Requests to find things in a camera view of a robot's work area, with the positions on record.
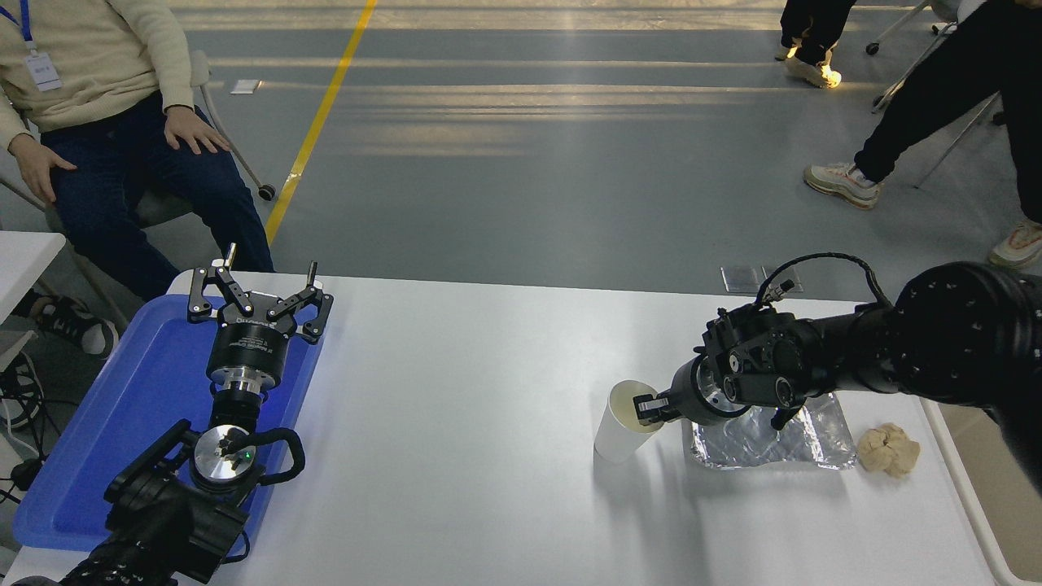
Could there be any white paper cup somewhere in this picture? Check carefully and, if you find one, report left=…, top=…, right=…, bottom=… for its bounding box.
left=593, top=379, right=664, bottom=465

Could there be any person's left hand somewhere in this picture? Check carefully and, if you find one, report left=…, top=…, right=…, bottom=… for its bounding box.
left=162, top=105, right=234, bottom=156

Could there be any crumpled tan paper ball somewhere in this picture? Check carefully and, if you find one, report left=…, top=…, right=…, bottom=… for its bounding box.
left=856, top=422, right=922, bottom=479

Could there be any silver foil tray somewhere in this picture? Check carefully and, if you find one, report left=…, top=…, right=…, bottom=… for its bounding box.
left=688, top=391, right=857, bottom=471

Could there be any blue plastic tray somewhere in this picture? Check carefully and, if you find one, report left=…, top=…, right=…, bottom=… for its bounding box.
left=12, top=295, right=326, bottom=554

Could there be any large pale bin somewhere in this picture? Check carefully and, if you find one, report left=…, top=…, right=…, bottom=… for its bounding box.
left=920, top=397, right=1042, bottom=586

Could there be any black power plug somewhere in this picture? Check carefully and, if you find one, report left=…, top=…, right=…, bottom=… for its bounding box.
left=10, top=457, right=46, bottom=491

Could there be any black floor cable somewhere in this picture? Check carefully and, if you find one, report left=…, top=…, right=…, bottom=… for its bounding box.
left=0, top=352, right=48, bottom=431

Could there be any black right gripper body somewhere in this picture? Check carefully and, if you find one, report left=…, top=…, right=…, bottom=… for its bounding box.
left=659, top=356, right=719, bottom=427

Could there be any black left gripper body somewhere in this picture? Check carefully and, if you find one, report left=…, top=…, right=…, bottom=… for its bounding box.
left=206, top=291, right=299, bottom=385

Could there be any grey wheeled chair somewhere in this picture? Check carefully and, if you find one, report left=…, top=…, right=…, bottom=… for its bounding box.
left=0, top=50, right=278, bottom=326

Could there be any white chair with metal legs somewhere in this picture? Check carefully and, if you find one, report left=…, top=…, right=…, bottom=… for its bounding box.
left=863, top=0, right=961, bottom=56
left=871, top=24, right=1004, bottom=190

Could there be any white side table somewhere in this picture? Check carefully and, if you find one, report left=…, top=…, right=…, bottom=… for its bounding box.
left=0, top=231, right=68, bottom=326

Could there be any person's right hand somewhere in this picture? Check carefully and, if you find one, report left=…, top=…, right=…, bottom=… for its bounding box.
left=7, top=132, right=79, bottom=204

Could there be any name badge on blue lanyard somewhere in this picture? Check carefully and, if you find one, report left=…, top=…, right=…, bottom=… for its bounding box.
left=0, top=0, right=63, bottom=93

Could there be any person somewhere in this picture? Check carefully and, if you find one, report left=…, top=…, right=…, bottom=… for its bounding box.
left=777, top=0, right=857, bottom=89
left=0, top=0, right=276, bottom=357
left=804, top=0, right=1042, bottom=269

